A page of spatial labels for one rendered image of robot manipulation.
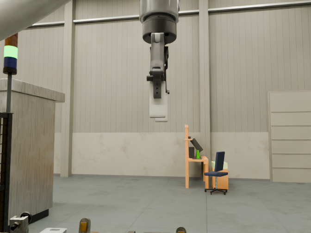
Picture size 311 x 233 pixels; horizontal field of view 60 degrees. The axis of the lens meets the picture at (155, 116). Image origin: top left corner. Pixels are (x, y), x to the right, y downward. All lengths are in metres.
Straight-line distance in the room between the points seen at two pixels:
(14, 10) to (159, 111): 0.29
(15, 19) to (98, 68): 10.01
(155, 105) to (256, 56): 9.48
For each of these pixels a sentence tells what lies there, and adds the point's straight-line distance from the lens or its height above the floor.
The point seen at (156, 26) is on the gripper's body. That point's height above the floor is 1.64.
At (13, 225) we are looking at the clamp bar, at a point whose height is 1.20.
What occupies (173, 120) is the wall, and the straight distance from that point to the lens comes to 9.47.
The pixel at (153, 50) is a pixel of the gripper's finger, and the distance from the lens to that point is 0.52.
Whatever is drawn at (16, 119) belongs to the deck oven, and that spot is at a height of 1.70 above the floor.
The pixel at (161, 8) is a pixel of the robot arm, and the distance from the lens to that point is 0.59.
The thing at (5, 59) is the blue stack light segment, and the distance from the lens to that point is 1.77.
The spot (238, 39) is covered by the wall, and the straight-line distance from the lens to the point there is 10.05.
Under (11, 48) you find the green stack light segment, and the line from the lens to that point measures 1.78.
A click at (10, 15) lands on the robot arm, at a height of 1.61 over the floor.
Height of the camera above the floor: 1.41
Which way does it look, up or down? 5 degrees up
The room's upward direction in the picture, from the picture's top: straight up
